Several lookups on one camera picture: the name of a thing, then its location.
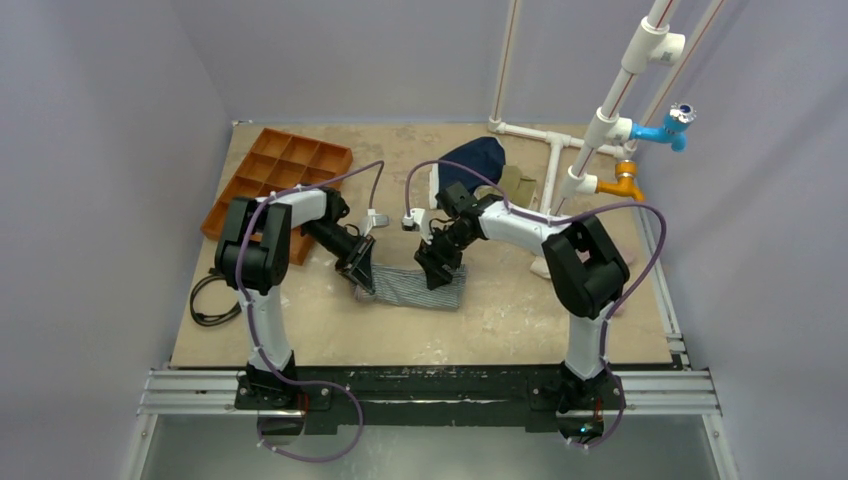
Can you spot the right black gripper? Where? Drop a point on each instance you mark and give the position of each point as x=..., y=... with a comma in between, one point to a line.
x=438, y=255

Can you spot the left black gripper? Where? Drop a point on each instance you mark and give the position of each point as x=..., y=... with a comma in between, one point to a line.
x=356, y=265

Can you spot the grey striped underwear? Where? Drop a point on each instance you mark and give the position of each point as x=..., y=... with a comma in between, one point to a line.
x=404, y=287

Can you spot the navy blue underwear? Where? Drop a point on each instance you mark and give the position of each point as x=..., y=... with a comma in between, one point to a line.
x=484, y=155

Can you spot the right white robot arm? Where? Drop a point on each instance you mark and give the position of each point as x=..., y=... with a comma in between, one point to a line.
x=587, y=271

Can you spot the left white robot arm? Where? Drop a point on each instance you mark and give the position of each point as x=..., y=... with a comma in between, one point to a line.
x=253, y=255

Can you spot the olive green underwear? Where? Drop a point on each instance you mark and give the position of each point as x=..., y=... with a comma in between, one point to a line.
x=517, y=187

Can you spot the pink underwear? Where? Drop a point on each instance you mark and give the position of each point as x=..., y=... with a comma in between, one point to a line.
x=630, y=257

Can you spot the orange compartment tray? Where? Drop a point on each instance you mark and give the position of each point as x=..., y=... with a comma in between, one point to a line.
x=262, y=160

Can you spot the orange plastic faucet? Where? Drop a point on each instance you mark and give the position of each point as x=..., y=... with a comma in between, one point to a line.
x=625, y=186

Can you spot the blue plastic faucet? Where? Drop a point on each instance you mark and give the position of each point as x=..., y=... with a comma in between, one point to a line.
x=672, y=131

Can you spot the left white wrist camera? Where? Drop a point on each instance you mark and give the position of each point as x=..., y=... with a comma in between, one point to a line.
x=372, y=221

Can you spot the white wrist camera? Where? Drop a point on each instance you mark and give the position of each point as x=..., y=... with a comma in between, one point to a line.
x=418, y=220
x=372, y=221

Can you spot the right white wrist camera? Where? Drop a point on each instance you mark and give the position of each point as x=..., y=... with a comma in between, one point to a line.
x=418, y=220

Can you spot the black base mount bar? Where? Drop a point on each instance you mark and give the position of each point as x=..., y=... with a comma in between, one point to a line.
x=578, y=413

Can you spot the aluminium rail frame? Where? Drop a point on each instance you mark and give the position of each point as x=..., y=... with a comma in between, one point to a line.
x=651, y=392

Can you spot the white PVC pipe frame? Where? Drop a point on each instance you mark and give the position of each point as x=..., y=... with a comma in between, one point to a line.
x=619, y=75

